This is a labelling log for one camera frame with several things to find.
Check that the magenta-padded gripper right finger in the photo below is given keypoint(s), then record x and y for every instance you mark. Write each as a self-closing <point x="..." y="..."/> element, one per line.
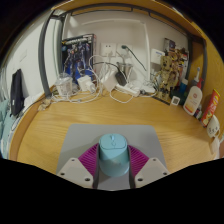
<point x="151" y="171"/>

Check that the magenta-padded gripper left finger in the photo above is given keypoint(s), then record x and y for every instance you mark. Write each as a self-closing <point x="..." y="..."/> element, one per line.
<point x="75" y="171"/>

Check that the light blue computer mouse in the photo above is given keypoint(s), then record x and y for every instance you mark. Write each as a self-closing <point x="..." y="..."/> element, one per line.
<point x="113" y="153"/>

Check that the grey mouse pad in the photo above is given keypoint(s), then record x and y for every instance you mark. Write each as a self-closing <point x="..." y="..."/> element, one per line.
<point x="110" y="130"/>

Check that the small white desk clock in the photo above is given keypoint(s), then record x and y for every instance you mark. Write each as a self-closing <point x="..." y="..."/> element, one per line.
<point x="175" y="100"/>

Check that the white printed mug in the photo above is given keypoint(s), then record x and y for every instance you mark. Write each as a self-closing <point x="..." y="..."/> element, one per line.
<point x="213" y="128"/>

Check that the white red-pump lotion bottle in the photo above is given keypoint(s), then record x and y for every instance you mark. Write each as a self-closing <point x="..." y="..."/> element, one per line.
<point x="193" y="100"/>

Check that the white power strip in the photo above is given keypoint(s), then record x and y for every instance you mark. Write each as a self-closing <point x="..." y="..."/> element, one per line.
<point x="128" y="89"/>

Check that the teal cloth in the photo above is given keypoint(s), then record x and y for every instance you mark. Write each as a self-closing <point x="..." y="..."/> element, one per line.
<point x="4" y="123"/>

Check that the clear plastic jar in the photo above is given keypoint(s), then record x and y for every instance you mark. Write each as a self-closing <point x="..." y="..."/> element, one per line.
<point x="63" y="86"/>

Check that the red yellow chips can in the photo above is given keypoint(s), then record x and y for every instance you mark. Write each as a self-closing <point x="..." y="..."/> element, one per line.
<point x="210" y="108"/>

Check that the white charger block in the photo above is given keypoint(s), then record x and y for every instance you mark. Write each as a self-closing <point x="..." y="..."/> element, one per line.
<point x="85" y="83"/>

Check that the blue spray bottle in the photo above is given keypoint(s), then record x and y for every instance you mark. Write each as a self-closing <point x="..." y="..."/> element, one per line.
<point x="183" y="87"/>

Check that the golden tree figure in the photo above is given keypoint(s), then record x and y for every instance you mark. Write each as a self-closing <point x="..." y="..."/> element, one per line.
<point x="166" y="76"/>

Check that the black hanging bag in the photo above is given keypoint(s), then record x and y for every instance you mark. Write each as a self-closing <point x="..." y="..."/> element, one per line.
<point x="16" y="91"/>

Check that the metal cup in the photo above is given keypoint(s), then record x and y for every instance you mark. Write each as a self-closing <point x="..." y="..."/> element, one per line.
<point x="124" y="68"/>

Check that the blue robot model box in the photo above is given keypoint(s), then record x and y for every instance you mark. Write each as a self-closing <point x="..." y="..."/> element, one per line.
<point x="78" y="55"/>

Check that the white desk lamp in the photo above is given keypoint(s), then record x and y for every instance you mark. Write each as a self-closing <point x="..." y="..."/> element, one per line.
<point x="145" y="50"/>

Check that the white wall socket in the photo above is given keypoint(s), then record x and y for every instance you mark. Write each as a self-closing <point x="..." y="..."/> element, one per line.
<point x="128" y="51"/>
<point x="108" y="49"/>

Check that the colourful wall poster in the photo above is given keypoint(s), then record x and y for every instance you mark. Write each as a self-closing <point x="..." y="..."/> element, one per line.
<point x="175" y="46"/>

